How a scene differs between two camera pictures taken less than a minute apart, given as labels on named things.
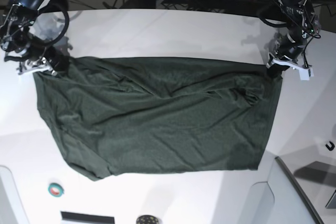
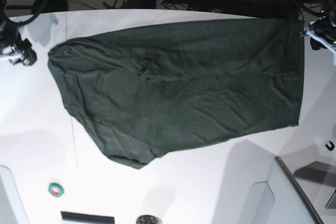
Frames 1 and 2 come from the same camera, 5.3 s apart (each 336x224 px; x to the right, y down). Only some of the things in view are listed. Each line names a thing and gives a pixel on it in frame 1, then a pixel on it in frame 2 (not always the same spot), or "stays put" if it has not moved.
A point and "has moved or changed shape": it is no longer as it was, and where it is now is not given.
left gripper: (31, 53) -> (11, 38)
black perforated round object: (147, 219) stays put
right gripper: (291, 45) -> (324, 27)
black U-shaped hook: (332, 147) stays put
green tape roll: (55, 190) stays put
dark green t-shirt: (114, 116) has moved or changed shape
